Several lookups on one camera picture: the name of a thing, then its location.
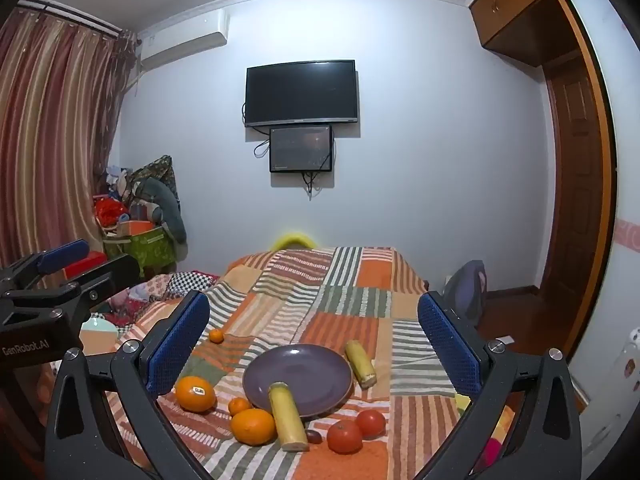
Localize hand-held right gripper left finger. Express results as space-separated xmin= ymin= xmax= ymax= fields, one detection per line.
xmin=44 ymin=290 xmax=211 ymax=480

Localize yellow-green banana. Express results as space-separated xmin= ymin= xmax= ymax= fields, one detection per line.
xmin=268 ymin=381 xmax=310 ymax=452

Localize red tomato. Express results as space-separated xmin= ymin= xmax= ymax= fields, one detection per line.
xmin=327 ymin=420 xmax=363 ymax=454
xmin=356 ymin=409 xmax=386 ymax=438

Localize yellow round plush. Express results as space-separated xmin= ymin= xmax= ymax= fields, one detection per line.
xmin=270 ymin=231 xmax=316 ymax=251

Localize red box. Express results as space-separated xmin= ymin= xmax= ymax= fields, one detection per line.
xmin=62 ymin=252 xmax=108 ymax=278

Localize black wall television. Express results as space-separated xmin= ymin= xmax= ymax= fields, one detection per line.
xmin=245 ymin=60 xmax=360 ymax=128

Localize white wardrobe with wooden frame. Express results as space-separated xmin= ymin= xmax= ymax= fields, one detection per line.
xmin=552 ymin=0 xmax=640 ymax=461

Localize wooden overhead cabinet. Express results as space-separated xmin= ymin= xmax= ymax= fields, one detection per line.
xmin=469 ymin=0 xmax=586 ymax=68

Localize mint green cup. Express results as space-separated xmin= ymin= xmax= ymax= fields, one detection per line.
xmin=80 ymin=312 xmax=118 ymax=356

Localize orange box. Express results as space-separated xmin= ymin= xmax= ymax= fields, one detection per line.
xmin=117 ymin=220 xmax=156 ymax=238

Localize white curtain rail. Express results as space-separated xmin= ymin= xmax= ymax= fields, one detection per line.
xmin=22 ymin=0 xmax=123 ymax=38

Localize black monitor cable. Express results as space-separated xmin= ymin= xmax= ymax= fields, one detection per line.
xmin=300 ymin=171 xmax=322 ymax=201

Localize small black wall monitor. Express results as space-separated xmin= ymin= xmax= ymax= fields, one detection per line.
xmin=269 ymin=125 xmax=335 ymax=174

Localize white appliance with stickers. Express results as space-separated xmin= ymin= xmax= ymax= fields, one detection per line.
xmin=612 ymin=327 xmax=640 ymax=411

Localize brown wooden door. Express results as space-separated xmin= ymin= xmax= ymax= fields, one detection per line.
xmin=542 ymin=57 xmax=608 ymax=306

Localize floral pink cloth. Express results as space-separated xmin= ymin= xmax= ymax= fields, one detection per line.
xmin=107 ymin=275 xmax=173 ymax=328

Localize striped patchwork blanket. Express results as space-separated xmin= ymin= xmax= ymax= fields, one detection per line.
xmin=65 ymin=246 xmax=521 ymax=480

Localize white air conditioner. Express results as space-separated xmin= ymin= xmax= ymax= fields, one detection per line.
xmin=137 ymin=9 xmax=230 ymax=72

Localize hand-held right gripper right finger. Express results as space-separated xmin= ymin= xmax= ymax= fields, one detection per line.
xmin=411 ymin=291 xmax=585 ymax=480

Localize dark patterned cushion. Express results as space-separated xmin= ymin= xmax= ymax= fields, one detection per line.
xmin=127 ymin=155 xmax=180 ymax=201

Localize purple round plate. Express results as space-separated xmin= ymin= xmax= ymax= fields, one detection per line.
xmin=242 ymin=344 xmax=354 ymax=420

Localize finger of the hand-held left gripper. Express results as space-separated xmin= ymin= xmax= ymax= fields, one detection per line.
xmin=0 ymin=239 xmax=91 ymax=294
xmin=10 ymin=254 xmax=142 ymax=318

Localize striped brown curtain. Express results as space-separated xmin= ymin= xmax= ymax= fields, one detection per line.
xmin=0 ymin=7 xmax=137 ymax=271

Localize checkered cloth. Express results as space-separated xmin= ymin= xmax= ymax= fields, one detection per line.
xmin=165 ymin=270 xmax=221 ymax=296

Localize red plastic bag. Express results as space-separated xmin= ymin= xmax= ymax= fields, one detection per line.
xmin=94 ymin=197 xmax=132 ymax=231

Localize large plain orange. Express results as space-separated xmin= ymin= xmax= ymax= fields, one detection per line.
xmin=230 ymin=408 xmax=277 ymax=446

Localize large orange with sticker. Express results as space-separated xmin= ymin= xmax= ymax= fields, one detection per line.
xmin=174 ymin=376 xmax=217 ymax=413

